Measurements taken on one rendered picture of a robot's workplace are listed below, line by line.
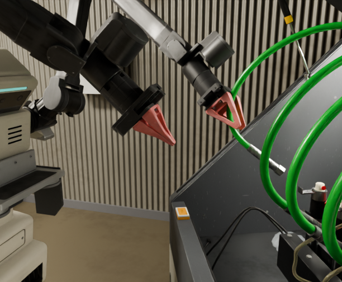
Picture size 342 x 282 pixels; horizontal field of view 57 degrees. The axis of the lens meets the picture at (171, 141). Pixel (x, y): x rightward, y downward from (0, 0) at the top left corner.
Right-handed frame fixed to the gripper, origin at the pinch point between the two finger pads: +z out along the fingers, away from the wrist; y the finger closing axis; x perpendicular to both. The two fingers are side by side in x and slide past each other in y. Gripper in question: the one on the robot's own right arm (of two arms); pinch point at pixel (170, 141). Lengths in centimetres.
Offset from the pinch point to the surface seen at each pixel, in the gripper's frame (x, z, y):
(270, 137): -4.2, 10.2, 13.1
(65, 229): 167, 4, -168
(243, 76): 17.4, 2.2, 16.8
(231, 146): 35.9, 16.0, 1.3
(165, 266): 131, 68, -105
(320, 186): 7.2, 27.2, 12.8
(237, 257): 23.7, 37.3, -17.1
